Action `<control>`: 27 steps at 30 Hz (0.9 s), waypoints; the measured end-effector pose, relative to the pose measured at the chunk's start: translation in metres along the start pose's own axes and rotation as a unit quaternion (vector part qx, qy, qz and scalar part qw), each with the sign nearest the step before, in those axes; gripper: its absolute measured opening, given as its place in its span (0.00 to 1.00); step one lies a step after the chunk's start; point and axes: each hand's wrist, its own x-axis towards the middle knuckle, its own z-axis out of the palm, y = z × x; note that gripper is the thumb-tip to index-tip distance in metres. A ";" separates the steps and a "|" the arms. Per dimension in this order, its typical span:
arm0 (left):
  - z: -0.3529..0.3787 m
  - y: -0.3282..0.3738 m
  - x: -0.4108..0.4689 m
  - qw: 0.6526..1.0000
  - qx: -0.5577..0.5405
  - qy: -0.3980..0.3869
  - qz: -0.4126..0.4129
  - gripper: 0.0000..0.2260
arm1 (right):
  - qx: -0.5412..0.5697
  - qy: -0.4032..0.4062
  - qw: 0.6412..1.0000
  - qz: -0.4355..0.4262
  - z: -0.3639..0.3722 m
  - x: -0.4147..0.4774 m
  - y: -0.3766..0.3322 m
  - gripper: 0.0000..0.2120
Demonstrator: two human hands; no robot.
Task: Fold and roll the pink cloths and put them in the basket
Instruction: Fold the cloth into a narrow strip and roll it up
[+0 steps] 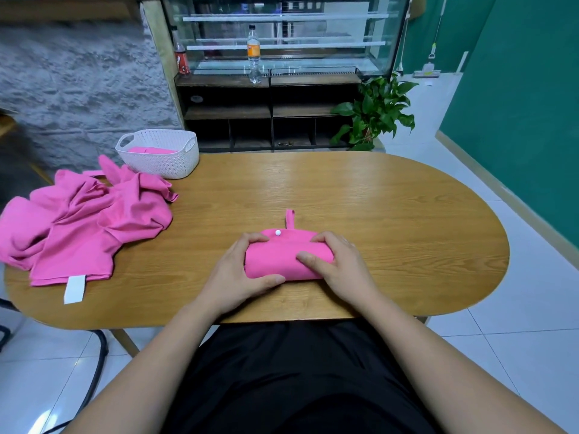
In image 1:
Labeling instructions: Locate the person's left hand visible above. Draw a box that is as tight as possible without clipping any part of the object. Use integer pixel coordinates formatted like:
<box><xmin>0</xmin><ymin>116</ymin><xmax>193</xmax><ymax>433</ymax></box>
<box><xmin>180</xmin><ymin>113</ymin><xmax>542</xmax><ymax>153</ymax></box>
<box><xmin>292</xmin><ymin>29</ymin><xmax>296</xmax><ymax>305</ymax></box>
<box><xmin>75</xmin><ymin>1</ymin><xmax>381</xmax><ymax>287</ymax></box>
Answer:
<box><xmin>196</xmin><ymin>231</ymin><xmax>288</xmax><ymax>319</ymax></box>

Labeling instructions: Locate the person's right hand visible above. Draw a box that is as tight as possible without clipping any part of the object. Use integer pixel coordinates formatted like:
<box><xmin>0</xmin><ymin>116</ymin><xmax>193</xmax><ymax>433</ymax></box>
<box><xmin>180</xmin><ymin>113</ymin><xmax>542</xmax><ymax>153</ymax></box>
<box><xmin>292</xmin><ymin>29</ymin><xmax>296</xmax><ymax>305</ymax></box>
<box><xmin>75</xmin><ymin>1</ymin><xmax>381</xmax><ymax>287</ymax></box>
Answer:
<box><xmin>295</xmin><ymin>230</ymin><xmax>382</xmax><ymax>309</ymax></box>

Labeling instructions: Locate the pink towel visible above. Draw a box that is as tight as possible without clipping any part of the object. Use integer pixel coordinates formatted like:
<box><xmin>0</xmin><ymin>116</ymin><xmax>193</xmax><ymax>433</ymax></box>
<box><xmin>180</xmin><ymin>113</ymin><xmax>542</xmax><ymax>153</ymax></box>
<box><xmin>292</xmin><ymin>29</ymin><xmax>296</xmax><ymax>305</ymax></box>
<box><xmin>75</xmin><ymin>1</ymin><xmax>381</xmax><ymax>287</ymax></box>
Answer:
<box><xmin>125</xmin><ymin>145</ymin><xmax>179</xmax><ymax>156</ymax></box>
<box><xmin>243</xmin><ymin>207</ymin><xmax>337</xmax><ymax>283</ymax></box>

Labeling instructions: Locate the white woven plastic basket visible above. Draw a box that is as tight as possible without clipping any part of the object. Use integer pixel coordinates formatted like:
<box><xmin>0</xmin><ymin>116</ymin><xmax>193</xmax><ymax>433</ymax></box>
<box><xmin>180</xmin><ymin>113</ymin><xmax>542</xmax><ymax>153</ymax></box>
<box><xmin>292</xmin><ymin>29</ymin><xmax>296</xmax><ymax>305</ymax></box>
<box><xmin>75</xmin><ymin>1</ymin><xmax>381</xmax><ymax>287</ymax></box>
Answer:
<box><xmin>114</xmin><ymin>128</ymin><xmax>201</xmax><ymax>181</ymax></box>

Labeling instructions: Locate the pile of pink cloths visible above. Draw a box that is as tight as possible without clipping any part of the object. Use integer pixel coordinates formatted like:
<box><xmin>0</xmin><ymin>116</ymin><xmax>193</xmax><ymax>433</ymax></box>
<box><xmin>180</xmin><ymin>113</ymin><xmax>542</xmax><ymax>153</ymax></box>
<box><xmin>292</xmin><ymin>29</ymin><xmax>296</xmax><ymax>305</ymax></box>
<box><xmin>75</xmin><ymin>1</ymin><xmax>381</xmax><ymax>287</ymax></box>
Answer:
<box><xmin>0</xmin><ymin>153</ymin><xmax>180</xmax><ymax>306</ymax></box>

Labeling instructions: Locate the person's left forearm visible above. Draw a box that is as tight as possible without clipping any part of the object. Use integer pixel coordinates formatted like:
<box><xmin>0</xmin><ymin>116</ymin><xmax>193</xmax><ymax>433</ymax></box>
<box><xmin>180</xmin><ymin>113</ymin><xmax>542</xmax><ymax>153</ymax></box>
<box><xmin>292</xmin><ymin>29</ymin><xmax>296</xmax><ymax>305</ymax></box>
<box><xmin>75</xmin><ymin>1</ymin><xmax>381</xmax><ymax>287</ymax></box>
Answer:
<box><xmin>63</xmin><ymin>303</ymin><xmax>232</xmax><ymax>434</ymax></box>

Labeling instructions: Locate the person's right forearm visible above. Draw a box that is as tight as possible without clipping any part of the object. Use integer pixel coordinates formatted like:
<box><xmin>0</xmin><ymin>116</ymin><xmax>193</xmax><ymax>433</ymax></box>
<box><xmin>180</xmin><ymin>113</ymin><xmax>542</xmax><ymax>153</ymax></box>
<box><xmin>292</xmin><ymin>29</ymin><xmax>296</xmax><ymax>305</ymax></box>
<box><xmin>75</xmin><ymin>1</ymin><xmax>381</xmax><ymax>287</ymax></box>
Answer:
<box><xmin>357</xmin><ymin>292</ymin><xmax>566</xmax><ymax>434</ymax></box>

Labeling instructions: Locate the green potted plant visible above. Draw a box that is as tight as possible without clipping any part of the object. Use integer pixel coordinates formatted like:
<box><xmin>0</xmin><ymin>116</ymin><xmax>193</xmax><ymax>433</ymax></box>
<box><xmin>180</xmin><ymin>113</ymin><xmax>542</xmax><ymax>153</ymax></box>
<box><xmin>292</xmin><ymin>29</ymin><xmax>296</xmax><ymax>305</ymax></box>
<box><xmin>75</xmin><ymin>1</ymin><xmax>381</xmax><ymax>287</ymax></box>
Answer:
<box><xmin>327</xmin><ymin>74</ymin><xmax>420</xmax><ymax>153</ymax></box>

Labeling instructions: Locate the white mop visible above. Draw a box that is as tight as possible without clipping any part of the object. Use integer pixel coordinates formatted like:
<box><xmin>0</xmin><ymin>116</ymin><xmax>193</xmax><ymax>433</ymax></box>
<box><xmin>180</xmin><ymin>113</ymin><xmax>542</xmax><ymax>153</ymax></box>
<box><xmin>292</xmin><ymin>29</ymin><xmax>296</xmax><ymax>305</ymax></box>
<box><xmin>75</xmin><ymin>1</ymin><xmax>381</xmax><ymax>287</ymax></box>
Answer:
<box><xmin>413</xmin><ymin>0</ymin><xmax>450</xmax><ymax>80</ymax></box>

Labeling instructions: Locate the red label cola bottle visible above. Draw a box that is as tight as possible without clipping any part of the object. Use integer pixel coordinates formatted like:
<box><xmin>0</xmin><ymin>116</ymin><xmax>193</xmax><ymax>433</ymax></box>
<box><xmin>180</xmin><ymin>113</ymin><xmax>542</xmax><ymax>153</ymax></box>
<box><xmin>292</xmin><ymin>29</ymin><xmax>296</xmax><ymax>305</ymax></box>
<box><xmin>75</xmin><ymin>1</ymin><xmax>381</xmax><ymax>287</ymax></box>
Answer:
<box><xmin>174</xmin><ymin>44</ymin><xmax>191</xmax><ymax>78</ymax></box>

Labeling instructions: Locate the clear bottle with orange label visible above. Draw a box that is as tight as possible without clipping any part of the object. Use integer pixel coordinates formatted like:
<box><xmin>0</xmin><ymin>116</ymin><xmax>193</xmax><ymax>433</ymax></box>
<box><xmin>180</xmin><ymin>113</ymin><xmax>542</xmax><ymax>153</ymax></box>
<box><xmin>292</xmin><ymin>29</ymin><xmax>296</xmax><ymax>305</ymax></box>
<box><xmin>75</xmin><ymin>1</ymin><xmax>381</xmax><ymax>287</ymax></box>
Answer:
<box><xmin>246</xmin><ymin>24</ymin><xmax>264</xmax><ymax>87</ymax></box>

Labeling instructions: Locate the glass display case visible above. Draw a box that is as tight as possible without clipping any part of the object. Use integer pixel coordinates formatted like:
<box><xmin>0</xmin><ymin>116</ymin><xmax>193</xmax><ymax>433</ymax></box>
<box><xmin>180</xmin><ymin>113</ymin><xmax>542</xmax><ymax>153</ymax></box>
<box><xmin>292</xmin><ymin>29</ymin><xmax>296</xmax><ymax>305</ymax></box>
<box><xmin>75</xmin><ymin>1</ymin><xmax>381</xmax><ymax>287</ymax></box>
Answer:
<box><xmin>160</xmin><ymin>0</ymin><xmax>414</xmax><ymax>78</ymax></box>

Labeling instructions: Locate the wooden bar counter top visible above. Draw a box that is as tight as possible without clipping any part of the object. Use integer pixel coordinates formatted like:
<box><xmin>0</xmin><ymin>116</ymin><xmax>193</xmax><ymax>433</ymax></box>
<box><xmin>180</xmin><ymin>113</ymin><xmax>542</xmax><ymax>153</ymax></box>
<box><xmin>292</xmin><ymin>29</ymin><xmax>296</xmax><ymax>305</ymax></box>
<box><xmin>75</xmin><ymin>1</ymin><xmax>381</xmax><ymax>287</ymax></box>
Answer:
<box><xmin>0</xmin><ymin>0</ymin><xmax>164</xmax><ymax>24</ymax></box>

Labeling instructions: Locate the black floor cable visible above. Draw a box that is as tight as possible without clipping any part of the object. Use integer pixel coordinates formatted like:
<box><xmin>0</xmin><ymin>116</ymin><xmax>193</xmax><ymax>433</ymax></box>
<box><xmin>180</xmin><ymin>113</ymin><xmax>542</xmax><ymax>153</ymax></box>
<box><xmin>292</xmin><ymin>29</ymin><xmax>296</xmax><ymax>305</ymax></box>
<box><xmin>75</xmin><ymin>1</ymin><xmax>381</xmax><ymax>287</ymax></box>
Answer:
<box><xmin>43</xmin><ymin>330</ymin><xmax>110</xmax><ymax>434</ymax></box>

